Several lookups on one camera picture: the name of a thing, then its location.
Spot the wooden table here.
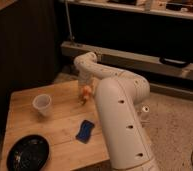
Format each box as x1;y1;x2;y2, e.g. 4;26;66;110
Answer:
0;81;110;171

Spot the cluttered shelf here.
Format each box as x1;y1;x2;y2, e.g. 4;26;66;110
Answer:
58;0;193;22

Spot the metal pole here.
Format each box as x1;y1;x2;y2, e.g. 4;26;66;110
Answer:
64;0;75;44

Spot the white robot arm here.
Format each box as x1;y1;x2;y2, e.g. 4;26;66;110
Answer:
74;52;160;171

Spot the black ceramic bowl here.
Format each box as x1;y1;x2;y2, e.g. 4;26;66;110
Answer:
6;135;50;171

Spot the blue sponge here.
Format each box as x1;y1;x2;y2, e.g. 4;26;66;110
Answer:
76;120;95;143

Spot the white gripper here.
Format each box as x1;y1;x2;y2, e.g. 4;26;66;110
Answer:
78;70;94;97

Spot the grey metal beam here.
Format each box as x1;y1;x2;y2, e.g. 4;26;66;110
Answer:
61;41;193;80

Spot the black handle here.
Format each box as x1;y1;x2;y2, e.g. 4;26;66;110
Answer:
159;57;191;68

